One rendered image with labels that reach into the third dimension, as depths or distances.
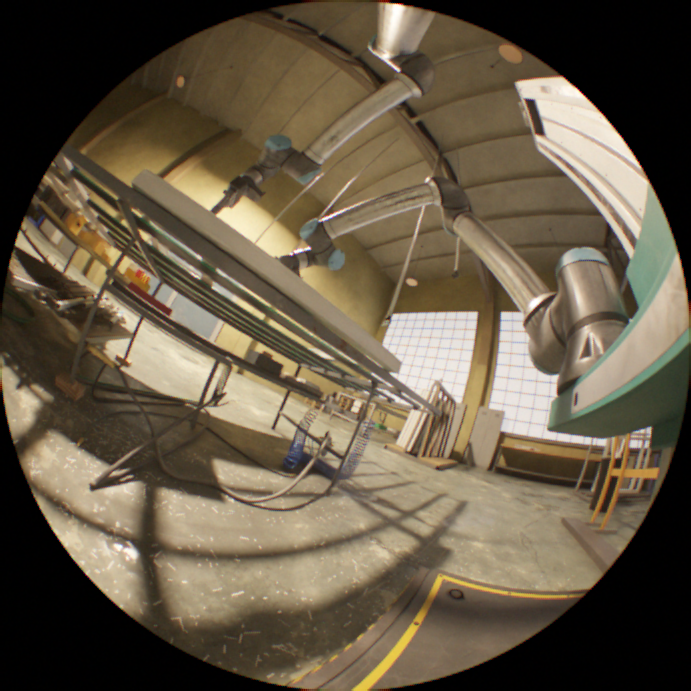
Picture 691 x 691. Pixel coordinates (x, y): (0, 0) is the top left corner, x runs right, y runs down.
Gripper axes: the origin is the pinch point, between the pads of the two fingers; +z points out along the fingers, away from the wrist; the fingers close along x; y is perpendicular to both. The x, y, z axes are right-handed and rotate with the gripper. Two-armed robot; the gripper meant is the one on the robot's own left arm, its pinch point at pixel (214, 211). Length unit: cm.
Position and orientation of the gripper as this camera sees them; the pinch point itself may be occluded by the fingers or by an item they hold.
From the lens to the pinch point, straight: 77.4
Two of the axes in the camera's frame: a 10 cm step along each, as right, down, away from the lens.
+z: -3.8, 8.9, -2.6
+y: -6.6, -4.6, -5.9
